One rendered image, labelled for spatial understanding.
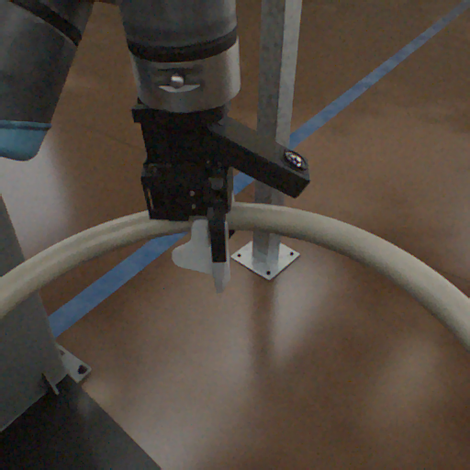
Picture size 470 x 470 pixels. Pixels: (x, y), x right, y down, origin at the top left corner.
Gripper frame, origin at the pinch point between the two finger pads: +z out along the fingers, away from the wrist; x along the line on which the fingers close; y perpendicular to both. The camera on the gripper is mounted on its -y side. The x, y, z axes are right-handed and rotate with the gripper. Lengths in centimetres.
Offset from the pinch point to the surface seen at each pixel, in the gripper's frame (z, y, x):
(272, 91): 26, -3, -98
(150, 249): 94, 47, -101
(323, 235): -7.1, -10.1, 4.2
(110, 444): 90, 40, -19
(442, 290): -7.3, -19.4, 11.3
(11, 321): 56, 62, -34
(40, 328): 65, 60, -39
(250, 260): 95, 6, -97
